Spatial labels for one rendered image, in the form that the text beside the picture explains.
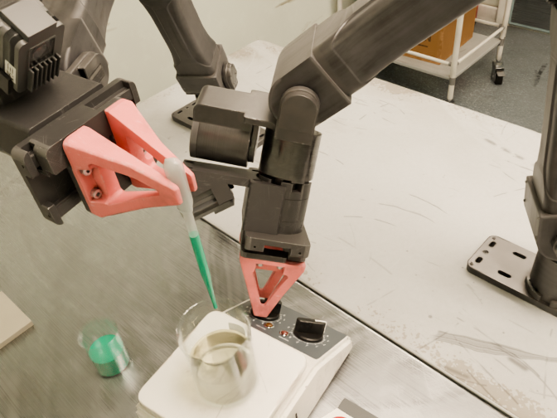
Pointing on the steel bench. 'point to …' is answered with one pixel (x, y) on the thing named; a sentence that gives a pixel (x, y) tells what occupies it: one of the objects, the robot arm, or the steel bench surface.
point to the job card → (351, 410)
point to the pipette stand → (11, 320)
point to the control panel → (287, 322)
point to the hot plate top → (157, 384)
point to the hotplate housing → (300, 397)
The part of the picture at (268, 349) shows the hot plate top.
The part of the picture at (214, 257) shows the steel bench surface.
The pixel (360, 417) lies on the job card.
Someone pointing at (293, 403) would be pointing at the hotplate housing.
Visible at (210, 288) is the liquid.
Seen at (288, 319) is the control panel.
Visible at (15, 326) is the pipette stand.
